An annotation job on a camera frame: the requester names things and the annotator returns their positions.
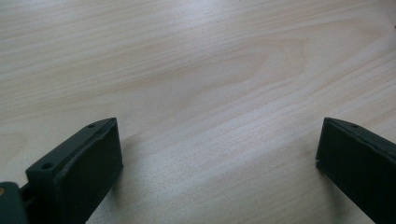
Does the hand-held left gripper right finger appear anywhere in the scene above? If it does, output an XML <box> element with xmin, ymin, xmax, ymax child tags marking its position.
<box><xmin>315</xmin><ymin>117</ymin><xmax>396</xmax><ymax>224</ymax></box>

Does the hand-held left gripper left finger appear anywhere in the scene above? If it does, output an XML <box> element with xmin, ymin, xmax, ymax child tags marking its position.
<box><xmin>25</xmin><ymin>117</ymin><xmax>124</xmax><ymax>224</ymax></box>

